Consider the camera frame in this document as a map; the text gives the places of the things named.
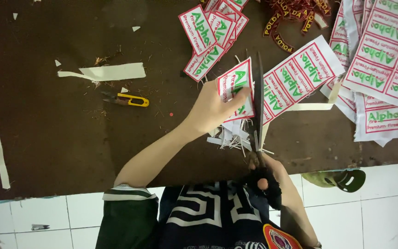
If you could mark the person's left hand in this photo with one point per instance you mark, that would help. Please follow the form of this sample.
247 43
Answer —
207 109

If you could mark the person's right hand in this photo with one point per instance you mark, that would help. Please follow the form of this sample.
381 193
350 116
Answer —
279 174

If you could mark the black fabric scissors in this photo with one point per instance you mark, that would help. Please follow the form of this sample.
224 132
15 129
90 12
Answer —
258 103

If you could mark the white label strip red borders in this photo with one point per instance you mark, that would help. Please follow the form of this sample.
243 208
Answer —
299 74

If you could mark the heap of white fabric trimmings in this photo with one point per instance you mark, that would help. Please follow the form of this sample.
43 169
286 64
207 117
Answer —
232 136

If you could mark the green sandal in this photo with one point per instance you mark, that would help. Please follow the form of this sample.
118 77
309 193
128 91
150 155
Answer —
337 179

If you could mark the short white fabric strip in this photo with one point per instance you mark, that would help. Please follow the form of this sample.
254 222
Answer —
311 107

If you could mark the pile of cut white labels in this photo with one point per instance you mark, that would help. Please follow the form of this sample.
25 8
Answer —
209 33

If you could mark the yellow thread snips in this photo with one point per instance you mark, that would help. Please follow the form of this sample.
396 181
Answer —
131 99

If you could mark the person's dark patterned jersey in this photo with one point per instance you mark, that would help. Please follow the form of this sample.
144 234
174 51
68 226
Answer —
199 218

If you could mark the wide white fabric offcut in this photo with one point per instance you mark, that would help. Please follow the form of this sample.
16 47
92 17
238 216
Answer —
112 72

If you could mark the small sheet of uncut labels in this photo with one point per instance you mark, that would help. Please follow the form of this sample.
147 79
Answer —
385 121

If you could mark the pile of dark curved patches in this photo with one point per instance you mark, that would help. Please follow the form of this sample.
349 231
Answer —
294 13

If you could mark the narrow sheet of uncut labels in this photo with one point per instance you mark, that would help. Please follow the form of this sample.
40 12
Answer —
340 41

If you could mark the large sheet of uncut labels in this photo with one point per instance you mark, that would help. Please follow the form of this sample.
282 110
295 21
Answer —
385 52

